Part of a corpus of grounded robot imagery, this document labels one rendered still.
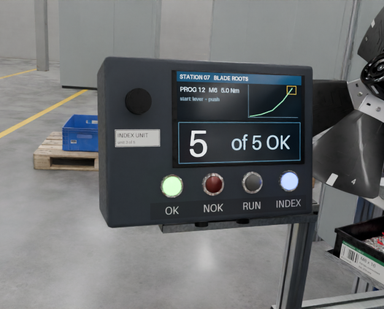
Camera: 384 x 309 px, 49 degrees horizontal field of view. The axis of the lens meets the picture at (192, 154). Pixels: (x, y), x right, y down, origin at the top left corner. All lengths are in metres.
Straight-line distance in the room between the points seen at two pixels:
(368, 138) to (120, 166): 0.84
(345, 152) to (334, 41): 5.72
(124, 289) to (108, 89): 1.85
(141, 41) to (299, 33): 3.00
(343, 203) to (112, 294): 1.41
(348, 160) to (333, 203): 1.59
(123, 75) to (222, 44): 6.10
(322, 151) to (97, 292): 1.45
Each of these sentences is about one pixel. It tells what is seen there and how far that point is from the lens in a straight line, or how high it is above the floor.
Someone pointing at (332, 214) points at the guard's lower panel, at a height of 0.25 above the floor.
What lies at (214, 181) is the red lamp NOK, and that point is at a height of 1.12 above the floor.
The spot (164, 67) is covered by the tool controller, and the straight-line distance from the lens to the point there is 0.48.
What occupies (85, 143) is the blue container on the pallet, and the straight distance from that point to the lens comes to 3.92.
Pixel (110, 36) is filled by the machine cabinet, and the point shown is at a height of 1.03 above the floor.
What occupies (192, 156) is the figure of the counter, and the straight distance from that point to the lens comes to 0.48.
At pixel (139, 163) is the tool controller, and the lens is 0.47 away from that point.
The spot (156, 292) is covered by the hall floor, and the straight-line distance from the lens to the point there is 2.24.
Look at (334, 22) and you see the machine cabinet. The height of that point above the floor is 1.51.
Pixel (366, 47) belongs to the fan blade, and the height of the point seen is 1.27.
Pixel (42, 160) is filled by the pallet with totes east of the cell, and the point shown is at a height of 0.09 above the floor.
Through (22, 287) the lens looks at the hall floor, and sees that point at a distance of 2.34.
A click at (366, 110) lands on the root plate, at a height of 1.11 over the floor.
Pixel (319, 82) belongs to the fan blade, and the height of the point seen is 1.15.
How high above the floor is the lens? 1.29
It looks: 17 degrees down
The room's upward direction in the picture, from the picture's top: 4 degrees clockwise
